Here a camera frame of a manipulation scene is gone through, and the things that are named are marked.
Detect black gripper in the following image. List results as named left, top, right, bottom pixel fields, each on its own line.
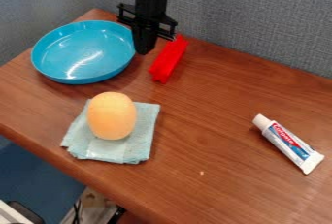
left=117, top=0, right=178, bottom=55

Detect red rectangular block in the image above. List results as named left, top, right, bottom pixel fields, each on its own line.
left=147, top=35, right=187, bottom=83

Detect blue plastic plate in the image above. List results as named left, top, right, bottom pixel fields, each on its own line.
left=30, top=20, right=135, bottom=84

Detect orange egg-shaped object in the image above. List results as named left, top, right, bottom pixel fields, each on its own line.
left=87, top=92, right=136, bottom=140

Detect light blue folded cloth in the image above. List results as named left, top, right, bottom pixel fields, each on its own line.
left=61, top=102, right=160, bottom=164

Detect white toothpaste tube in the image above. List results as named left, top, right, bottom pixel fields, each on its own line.
left=253, top=114, right=323, bottom=175

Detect black cable under table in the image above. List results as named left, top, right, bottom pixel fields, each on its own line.
left=70, top=198, right=83, bottom=224

